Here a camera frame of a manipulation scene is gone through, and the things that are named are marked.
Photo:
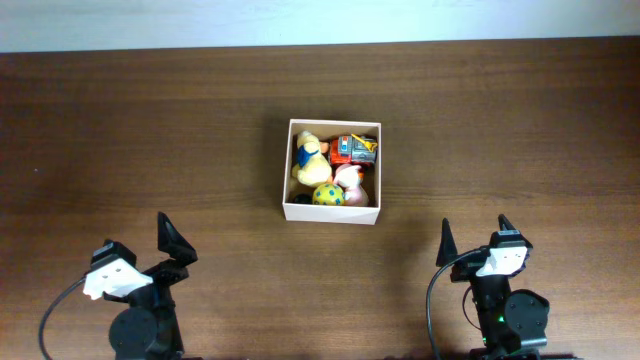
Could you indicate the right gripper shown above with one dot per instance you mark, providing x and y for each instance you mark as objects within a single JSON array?
[{"x": 467, "y": 270}]

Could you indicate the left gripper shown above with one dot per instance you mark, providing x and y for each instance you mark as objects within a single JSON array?
[{"x": 169, "y": 233}]

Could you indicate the black round cap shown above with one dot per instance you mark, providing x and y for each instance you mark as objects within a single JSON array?
[{"x": 302, "y": 199}]

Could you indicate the pink hat duck figurine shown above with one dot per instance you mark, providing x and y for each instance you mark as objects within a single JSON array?
[{"x": 349, "y": 178}]

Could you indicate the yellow letter ball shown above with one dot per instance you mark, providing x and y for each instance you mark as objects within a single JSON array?
[{"x": 328, "y": 195}]

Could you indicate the red grey toy truck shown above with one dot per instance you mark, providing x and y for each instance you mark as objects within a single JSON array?
[{"x": 353, "y": 149}]

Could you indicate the yellow plush duck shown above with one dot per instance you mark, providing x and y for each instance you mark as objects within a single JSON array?
[{"x": 312, "y": 167}]

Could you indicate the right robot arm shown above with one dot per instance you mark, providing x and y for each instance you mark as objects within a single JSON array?
[{"x": 512, "y": 323}]

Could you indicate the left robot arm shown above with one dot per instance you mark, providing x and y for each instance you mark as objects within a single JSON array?
[{"x": 148, "y": 328}]

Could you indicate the pink open cardboard box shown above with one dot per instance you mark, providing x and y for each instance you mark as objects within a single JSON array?
[{"x": 325, "y": 129}]

